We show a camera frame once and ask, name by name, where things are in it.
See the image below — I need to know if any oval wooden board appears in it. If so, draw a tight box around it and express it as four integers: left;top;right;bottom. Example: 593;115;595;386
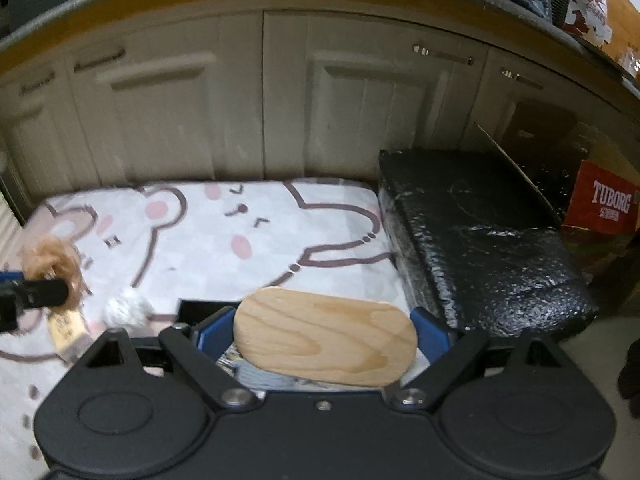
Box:
233;286;418;389

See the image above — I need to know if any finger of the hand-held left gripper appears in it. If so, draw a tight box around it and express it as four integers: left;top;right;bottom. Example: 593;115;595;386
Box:
0;269;70;309

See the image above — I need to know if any dark cloth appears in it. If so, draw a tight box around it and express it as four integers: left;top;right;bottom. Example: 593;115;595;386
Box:
617;337;640;402

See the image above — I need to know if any beige fabric flower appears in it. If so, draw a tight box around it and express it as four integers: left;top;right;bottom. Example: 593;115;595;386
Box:
20;237;83;311

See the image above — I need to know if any cartoon bear printed blanket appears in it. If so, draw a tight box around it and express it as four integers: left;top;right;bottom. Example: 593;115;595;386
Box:
0;179;436;461

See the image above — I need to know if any blue white knitted piece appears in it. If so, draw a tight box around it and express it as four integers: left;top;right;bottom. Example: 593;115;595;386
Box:
217;342;321;392

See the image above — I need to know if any black cardboard box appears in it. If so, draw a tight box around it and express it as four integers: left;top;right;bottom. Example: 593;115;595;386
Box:
177;299;241;335

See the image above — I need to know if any black foam-wrapped block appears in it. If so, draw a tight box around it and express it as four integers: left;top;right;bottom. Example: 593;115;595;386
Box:
377;149;600;341

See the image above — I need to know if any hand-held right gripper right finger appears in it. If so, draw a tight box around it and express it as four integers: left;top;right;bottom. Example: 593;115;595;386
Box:
385;307;557;412

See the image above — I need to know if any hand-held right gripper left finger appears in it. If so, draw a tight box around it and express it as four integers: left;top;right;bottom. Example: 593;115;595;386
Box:
75;308;256;409

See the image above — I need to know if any printed wooden block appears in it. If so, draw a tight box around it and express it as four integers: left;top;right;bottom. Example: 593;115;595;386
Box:
47;307;93;363

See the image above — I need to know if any metal cabinet door handle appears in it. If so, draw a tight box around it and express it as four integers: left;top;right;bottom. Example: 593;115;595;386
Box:
412;44;474;67
500;69;546;91
19;71;56;97
74;50;126;74

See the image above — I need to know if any red carton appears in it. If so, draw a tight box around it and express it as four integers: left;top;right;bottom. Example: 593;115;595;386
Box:
562;159;640;233

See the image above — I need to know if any cream cabinet door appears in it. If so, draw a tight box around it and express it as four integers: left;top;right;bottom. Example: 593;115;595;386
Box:
67;12;266;187
0;60;98;221
465;47;601;161
262;10;488;183

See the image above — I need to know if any white red printed box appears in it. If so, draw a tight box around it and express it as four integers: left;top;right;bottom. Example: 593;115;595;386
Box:
564;0;614;43

